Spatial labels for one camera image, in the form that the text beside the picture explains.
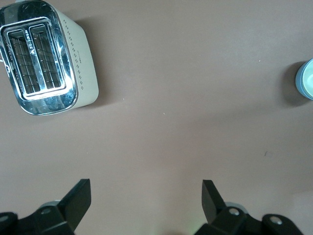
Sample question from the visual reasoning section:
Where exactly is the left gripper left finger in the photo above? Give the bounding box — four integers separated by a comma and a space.
0, 178, 92, 235

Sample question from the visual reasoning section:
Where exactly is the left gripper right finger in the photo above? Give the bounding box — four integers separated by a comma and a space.
194, 179, 304, 235

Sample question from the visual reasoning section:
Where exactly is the green ceramic bowl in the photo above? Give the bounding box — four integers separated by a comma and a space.
302, 61, 313, 97

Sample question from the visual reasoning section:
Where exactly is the blue ceramic bowl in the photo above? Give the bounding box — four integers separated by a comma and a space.
294, 58, 313, 101

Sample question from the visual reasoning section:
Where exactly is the chrome and cream toaster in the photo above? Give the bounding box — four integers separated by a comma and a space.
0, 0, 100, 117

